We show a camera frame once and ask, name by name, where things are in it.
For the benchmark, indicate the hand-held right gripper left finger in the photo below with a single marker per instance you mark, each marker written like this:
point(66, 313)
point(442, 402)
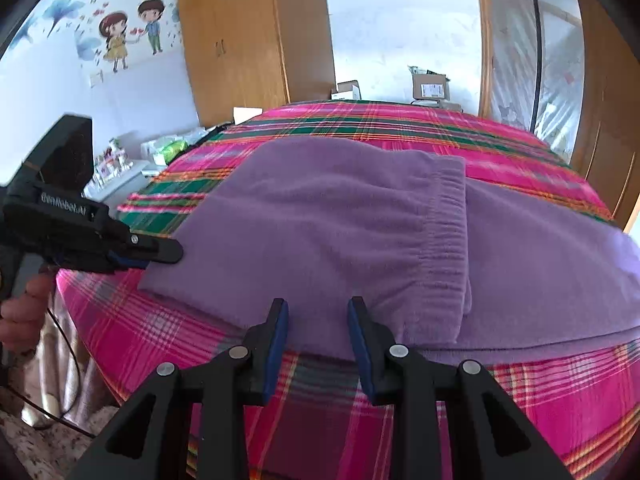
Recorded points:
point(276, 355)

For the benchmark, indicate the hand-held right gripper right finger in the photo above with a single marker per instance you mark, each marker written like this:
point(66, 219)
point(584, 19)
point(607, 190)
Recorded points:
point(360, 355)

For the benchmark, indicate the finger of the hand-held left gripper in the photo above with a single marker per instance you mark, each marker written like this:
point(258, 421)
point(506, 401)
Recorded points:
point(165, 251)
point(127, 262)

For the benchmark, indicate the purple fleece pants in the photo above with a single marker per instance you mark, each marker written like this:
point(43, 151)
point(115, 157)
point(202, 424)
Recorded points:
point(325, 220)

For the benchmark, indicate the person's left hand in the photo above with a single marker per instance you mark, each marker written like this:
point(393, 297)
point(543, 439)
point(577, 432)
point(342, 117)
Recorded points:
point(22, 320)

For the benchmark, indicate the white bedside cabinet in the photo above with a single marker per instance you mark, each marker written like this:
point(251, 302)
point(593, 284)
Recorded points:
point(120, 185)

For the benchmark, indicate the green tissue pack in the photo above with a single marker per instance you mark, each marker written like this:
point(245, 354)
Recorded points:
point(172, 149)

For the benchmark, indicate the brown bed skirt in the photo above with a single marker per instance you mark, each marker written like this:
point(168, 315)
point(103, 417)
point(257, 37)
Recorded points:
point(85, 385)

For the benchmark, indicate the white paper sheet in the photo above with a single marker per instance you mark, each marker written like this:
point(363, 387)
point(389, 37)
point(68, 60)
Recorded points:
point(247, 115)

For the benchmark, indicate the wooden wardrobe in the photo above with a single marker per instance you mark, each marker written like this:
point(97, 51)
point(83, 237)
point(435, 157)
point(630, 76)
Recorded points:
point(250, 35)

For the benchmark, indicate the pink green plaid bed sheet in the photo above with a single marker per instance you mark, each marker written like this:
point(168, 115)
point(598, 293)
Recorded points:
point(400, 120)

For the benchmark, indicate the small white box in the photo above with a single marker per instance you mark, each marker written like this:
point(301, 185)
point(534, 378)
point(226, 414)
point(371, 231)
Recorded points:
point(346, 91)

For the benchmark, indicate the cardboard box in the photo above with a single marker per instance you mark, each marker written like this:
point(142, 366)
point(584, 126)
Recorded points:
point(430, 87)

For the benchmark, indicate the wooden door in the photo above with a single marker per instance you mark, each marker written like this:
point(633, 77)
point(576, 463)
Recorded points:
point(610, 110)

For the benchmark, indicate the clear plastic door curtain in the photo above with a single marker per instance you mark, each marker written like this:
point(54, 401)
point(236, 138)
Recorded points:
point(560, 60)

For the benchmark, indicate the black curtain strip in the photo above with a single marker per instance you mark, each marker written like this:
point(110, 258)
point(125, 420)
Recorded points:
point(537, 35)

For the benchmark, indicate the cartoon couple wall sticker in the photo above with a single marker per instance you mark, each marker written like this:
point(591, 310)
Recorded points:
point(125, 30)

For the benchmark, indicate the wooden door frame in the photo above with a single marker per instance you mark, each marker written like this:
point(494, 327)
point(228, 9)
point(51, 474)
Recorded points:
point(482, 35)

